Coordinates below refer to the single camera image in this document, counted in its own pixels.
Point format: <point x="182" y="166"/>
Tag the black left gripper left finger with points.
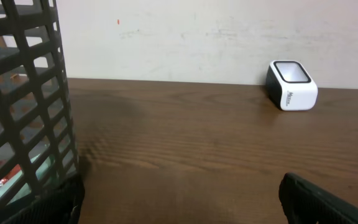
<point x="61" y="205"/>

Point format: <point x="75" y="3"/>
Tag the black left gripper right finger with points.
<point x="305" y="202"/>

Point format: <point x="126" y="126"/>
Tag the white barcode scanner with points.
<point x="289" y="86"/>

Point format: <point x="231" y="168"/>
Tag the grey plastic mesh basket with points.
<point x="37" y="141"/>

